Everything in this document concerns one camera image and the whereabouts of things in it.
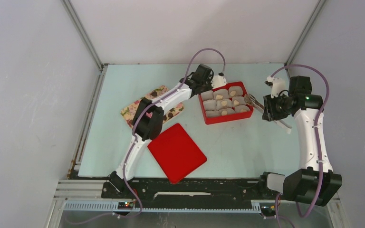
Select white handled metal tongs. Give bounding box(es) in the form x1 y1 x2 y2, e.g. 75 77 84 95
244 93 293 135

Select red chocolate box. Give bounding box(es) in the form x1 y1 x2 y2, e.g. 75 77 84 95
199 81 254 125

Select red box lid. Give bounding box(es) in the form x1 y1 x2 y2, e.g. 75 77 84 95
148 123 207 184

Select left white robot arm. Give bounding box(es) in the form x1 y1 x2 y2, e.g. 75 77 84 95
110 64 214 198

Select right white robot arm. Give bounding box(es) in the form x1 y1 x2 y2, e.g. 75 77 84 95
257 76 342 207

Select floral pattern tray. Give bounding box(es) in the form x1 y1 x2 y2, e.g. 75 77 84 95
120 85 185 129

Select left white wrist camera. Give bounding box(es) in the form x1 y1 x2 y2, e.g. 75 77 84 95
211 72 227 89

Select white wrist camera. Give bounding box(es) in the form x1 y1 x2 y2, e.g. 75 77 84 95
265 76 287 98
211 72 227 89

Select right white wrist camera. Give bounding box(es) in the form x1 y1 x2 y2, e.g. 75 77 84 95
265 76 287 98

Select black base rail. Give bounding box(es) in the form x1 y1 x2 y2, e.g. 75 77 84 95
101 178 277 210

